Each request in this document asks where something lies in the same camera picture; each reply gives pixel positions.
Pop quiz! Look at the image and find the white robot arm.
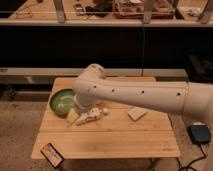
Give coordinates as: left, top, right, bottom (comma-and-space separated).
72, 64, 213, 126

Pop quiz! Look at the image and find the green bowl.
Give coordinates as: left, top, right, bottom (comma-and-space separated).
49, 89, 75, 117

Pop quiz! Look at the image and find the white sponge block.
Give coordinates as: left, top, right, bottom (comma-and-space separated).
128, 107, 146, 121

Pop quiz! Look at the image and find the dark object on shelf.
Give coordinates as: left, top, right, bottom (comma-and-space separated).
85, 3, 112, 17

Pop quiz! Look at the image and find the tray with items on shelf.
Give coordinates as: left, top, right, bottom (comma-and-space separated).
113, 0, 175, 19

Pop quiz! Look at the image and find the black foot pedal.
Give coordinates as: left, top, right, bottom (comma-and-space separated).
187, 125, 211, 144

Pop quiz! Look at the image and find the black cable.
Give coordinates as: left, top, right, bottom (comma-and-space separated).
176, 143, 213, 171

